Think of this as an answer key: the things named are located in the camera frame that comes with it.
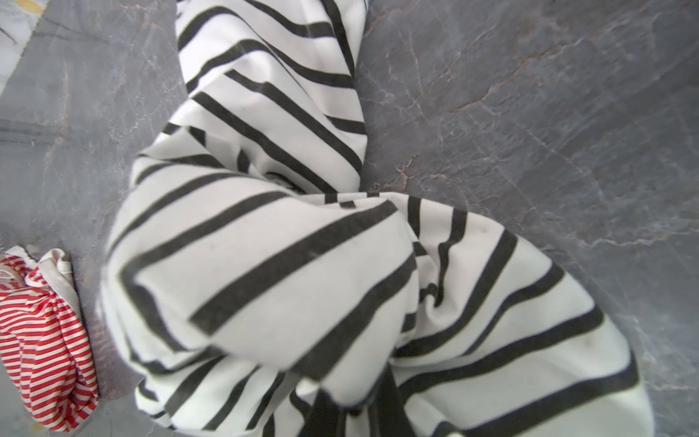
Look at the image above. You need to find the black white striped tank top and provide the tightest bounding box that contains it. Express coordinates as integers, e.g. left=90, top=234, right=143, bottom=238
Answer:
left=101, top=1, right=655, bottom=436

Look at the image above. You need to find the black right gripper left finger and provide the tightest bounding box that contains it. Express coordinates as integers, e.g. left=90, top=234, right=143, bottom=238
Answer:
left=298, top=391, right=347, bottom=437

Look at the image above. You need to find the red white striped tank top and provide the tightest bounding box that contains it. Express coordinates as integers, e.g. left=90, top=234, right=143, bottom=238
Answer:
left=1, top=246, right=100, bottom=433

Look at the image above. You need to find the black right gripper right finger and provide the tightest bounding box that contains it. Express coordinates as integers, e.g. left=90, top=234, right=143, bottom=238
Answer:
left=371, top=368, right=416, bottom=437

